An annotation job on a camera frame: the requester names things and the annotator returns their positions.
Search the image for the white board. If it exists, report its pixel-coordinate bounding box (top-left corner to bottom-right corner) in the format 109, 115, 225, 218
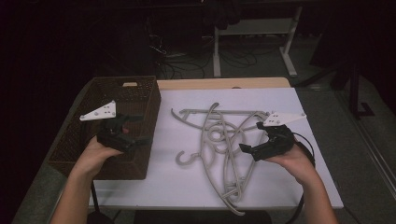
89, 87, 345, 210

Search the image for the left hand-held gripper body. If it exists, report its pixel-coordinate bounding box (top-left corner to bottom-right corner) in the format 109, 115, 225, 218
78, 100, 138, 154

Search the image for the white metal desk frame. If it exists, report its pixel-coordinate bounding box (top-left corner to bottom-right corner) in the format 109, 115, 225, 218
212, 6, 304, 78

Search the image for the tangle of black floor cables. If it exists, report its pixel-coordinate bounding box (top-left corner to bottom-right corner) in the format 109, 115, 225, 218
146, 29, 281, 80

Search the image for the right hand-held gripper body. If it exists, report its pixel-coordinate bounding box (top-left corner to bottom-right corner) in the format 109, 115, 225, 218
253, 111, 307, 162

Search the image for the brown wicker basket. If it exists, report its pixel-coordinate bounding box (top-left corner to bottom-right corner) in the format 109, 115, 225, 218
47, 75, 162, 181

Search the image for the dark hanging cloth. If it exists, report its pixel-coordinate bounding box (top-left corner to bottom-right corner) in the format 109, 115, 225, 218
204, 0, 243, 31

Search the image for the metal floor rail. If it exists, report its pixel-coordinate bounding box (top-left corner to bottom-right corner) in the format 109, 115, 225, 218
335, 90, 396, 200

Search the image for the person's left hand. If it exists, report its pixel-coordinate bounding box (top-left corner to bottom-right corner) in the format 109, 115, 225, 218
69, 136, 125, 181

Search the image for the person's right hand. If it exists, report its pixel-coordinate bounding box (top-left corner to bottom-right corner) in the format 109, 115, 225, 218
265, 145, 320, 187

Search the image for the left hand-held gripper black cable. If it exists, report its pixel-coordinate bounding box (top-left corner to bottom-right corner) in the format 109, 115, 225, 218
90, 181, 102, 217

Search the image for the dark metal stand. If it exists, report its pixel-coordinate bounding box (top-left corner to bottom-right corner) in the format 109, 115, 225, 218
347, 62, 376, 121

